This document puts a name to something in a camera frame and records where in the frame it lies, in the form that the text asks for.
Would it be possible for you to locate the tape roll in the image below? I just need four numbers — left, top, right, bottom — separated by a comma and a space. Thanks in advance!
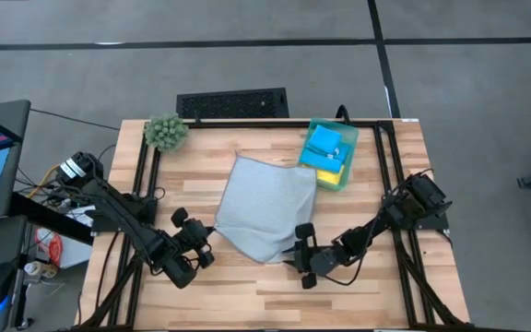
23, 261, 58, 280

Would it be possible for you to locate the black cable bundle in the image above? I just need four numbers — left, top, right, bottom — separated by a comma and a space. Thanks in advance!
16, 165, 105, 218

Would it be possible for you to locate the yellow microfiber towel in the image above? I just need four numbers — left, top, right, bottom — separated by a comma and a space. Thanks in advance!
315, 166, 346, 186

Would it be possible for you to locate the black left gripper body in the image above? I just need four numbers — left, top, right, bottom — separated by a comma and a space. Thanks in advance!
171, 207, 217, 270

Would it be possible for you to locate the green translucent plastic bin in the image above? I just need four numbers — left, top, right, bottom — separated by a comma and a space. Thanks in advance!
297, 117, 360, 193

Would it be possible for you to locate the white box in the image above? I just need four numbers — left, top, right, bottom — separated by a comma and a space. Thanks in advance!
61, 205, 95, 269

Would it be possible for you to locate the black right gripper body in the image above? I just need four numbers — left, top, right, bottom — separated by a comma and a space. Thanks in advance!
294, 222, 348, 291

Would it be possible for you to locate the blue microfiber towel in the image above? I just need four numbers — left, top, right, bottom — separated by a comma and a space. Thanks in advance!
299, 141, 352, 174
308, 124, 344, 157

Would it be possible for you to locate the black keyboard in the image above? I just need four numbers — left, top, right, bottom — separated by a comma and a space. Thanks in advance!
175, 87, 290, 120

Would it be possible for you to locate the grey microfiber towel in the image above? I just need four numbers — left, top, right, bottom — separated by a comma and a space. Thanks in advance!
213, 154, 318, 265

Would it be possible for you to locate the red and white package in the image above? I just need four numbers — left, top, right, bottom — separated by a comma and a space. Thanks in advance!
34, 228, 64, 268

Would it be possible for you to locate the yellow cable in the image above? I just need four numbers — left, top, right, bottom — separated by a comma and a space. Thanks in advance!
25, 163, 62, 199

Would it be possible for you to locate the green artificial plant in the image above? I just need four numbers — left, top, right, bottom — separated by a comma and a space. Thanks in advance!
143, 113, 190, 154

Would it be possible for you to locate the black aluminium table frame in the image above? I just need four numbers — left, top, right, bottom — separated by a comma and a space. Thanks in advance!
69, 118, 474, 332

